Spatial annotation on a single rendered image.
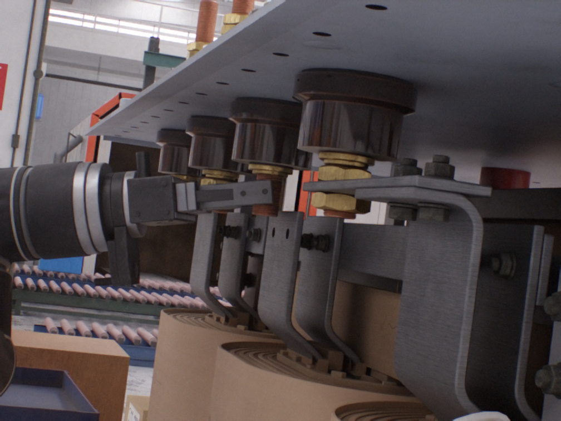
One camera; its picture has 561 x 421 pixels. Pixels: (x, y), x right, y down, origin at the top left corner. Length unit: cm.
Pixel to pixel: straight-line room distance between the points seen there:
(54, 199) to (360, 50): 49
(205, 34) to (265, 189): 61
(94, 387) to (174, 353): 83
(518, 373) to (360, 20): 26
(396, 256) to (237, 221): 65
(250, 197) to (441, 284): 45
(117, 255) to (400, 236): 35
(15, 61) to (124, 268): 1033
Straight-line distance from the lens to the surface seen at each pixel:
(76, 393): 198
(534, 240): 78
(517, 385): 78
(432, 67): 88
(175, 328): 160
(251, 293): 175
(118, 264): 123
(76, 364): 239
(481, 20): 70
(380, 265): 107
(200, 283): 164
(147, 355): 952
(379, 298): 119
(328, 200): 96
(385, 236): 107
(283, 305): 119
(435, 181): 75
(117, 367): 240
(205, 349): 153
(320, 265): 123
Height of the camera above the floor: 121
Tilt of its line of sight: 2 degrees up
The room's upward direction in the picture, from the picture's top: 7 degrees clockwise
